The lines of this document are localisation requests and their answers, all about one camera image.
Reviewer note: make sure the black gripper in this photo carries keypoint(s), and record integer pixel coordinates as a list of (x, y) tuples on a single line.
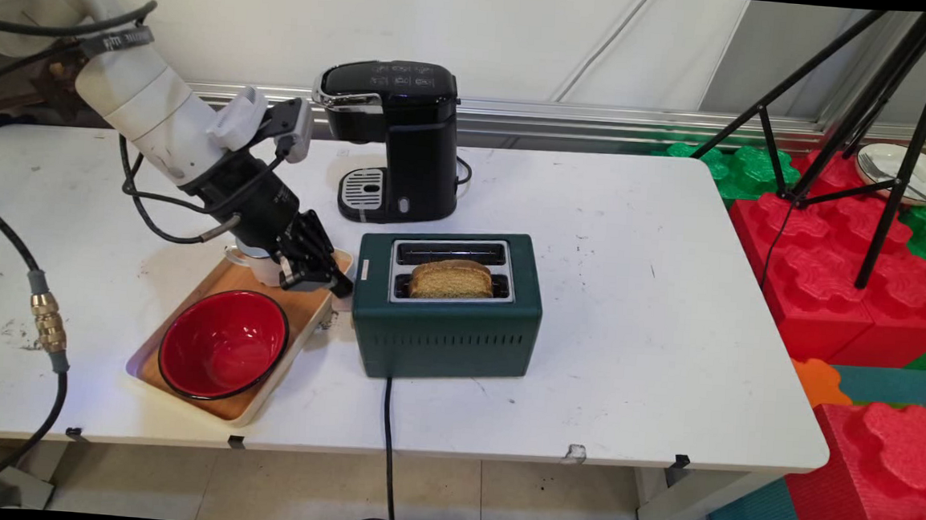
[(254, 199)]

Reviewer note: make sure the brown bread slice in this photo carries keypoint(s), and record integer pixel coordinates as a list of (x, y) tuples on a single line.
[(451, 282)]

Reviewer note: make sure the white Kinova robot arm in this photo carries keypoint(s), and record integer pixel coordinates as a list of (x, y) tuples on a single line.
[(151, 108)]

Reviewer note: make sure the wooden serving tray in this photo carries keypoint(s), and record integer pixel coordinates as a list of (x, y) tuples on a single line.
[(303, 314)]

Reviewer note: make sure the white enamel mug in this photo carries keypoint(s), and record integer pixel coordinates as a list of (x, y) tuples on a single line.
[(257, 267)]

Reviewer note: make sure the red enamel bowl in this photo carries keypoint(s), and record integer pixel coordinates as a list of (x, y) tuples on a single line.
[(223, 344)]

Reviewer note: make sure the dark green toaster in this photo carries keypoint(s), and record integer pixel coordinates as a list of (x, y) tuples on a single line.
[(446, 335)]

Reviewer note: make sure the black coffee machine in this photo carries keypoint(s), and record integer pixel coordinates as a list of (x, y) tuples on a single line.
[(415, 128)]

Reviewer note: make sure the black table edge clip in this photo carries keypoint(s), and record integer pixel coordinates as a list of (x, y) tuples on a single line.
[(73, 432), (680, 461), (236, 441)]

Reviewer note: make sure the clear table edge clip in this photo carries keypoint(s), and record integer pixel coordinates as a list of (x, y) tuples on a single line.
[(576, 453)]

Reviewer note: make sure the brown wooden furniture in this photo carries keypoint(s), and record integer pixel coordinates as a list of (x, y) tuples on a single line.
[(27, 93)]

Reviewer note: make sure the white table leg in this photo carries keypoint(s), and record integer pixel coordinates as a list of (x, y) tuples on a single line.
[(689, 503)]

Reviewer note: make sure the large red foam block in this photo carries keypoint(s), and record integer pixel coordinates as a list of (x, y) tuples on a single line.
[(823, 282), (876, 478)]

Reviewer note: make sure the orange foam piece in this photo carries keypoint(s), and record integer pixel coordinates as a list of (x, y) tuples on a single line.
[(819, 382)]

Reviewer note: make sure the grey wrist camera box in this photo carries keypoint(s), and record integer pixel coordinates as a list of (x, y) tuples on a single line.
[(300, 129)]

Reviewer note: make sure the grey table base bracket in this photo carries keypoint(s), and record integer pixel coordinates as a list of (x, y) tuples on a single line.
[(3, 485)]

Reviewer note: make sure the black camera tripod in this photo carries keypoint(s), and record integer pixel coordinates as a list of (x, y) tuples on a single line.
[(914, 119)]

